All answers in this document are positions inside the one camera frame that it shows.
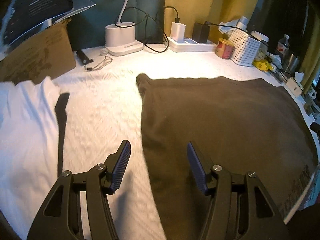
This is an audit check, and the clear water bottle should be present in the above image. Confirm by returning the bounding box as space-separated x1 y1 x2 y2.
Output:
274 33 291 56

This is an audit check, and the teal curtain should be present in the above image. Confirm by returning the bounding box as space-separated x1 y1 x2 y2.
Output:
67 0 167 50

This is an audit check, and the clear jar with white lid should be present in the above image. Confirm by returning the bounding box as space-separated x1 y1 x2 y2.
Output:
250 31 270 61

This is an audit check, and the white power strip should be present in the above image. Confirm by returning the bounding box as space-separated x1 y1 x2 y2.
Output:
167 37 218 53

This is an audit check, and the red tin can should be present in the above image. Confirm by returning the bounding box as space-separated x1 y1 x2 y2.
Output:
215 38 235 60

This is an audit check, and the yellow tissue box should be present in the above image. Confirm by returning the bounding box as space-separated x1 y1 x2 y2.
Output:
286 71 305 98

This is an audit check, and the yellow curtain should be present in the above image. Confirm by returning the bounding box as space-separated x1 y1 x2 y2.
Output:
164 0 266 41

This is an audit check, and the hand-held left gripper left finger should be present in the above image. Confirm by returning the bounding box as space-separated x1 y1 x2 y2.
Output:
26 139 132 240

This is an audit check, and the white charger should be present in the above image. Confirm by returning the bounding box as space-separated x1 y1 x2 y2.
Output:
171 22 187 42

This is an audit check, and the yellow snack packet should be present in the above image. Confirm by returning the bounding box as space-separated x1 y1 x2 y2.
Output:
252 58 276 72

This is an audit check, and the grey lanyard cord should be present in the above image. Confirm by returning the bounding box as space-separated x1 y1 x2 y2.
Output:
86 56 113 72

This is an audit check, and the white desk lamp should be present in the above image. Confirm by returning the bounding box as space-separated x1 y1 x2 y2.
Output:
105 0 144 56

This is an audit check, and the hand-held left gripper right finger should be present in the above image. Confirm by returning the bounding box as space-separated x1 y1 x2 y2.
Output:
186 141 290 240

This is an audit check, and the white cloth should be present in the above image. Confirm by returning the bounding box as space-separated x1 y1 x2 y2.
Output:
0 76 67 240

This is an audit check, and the dark brown t-shirt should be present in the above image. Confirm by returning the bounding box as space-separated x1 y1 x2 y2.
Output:
136 73 320 240

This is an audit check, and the brown cardboard sheet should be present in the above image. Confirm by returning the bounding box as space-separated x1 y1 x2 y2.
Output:
0 18 77 86

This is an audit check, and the blue capped bottle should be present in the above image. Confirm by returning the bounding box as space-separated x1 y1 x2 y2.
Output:
237 16 248 30

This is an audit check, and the black charging cable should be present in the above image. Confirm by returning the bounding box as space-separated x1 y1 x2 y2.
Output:
115 6 250 55

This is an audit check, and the steel travel mug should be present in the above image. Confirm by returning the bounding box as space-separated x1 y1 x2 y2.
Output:
282 52 301 75

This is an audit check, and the black charger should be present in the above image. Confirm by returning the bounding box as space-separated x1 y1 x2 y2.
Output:
192 22 211 44

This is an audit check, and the small black flashlight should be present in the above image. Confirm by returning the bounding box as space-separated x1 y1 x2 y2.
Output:
76 49 94 67

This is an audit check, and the white plastic basket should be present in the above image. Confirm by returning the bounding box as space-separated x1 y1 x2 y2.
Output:
228 29 262 67

